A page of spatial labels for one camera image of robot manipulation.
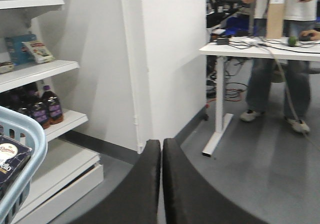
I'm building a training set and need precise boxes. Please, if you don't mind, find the light blue plastic basket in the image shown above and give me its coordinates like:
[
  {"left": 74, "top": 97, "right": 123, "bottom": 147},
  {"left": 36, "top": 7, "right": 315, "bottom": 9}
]
[{"left": 0, "top": 107, "right": 48, "bottom": 223}]

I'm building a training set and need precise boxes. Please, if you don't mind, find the person in jeans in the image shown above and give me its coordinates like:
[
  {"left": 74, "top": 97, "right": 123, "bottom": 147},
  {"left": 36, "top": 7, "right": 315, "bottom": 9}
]
[{"left": 240, "top": 0, "right": 317, "bottom": 134}]

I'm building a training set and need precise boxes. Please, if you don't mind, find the purple label syrup bottle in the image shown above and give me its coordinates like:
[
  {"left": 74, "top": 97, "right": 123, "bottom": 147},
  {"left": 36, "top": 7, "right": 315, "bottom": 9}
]
[{"left": 41, "top": 85, "right": 64, "bottom": 125}]

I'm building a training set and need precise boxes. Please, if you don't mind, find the blue chocolate cookie box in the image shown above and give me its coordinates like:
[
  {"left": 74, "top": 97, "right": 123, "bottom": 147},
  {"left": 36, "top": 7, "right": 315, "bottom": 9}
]
[{"left": 0, "top": 135, "right": 32, "bottom": 199}]

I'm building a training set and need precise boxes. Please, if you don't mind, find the white store shelving unit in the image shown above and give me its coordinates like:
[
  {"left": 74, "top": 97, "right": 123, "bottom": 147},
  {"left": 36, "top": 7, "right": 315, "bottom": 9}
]
[{"left": 0, "top": 0, "right": 103, "bottom": 223}]

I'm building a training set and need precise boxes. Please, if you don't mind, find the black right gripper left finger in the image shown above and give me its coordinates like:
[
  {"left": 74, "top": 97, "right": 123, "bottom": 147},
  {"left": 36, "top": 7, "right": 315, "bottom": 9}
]
[{"left": 71, "top": 140, "right": 161, "bottom": 223}]

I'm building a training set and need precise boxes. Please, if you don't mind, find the white desk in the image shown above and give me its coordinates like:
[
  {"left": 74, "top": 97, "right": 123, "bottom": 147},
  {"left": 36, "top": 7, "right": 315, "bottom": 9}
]
[{"left": 198, "top": 36, "right": 320, "bottom": 157}]

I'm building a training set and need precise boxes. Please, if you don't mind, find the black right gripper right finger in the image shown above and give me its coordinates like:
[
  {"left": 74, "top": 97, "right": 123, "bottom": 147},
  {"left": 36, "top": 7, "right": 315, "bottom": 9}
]
[{"left": 162, "top": 138, "right": 264, "bottom": 223}]

